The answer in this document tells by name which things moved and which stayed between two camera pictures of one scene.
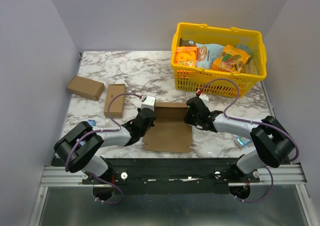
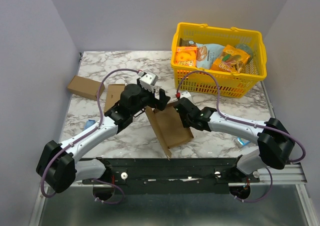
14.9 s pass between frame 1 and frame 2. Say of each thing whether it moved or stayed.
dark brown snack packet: stayed
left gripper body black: moved
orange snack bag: stayed
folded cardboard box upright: stayed
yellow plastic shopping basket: stayed
